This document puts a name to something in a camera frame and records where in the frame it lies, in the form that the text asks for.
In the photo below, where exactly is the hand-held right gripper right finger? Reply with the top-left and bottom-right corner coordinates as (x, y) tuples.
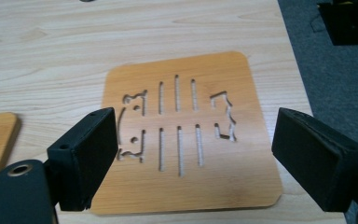
(271, 106), (358, 214)

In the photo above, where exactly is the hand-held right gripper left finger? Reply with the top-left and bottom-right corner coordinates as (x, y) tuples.
(47, 106), (119, 212)

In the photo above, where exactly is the orange wooden mat with cutouts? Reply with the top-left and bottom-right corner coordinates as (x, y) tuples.
(89, 50), (283, 216)

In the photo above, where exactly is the black device at right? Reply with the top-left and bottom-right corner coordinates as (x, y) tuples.
(316, 0), (358, 47)

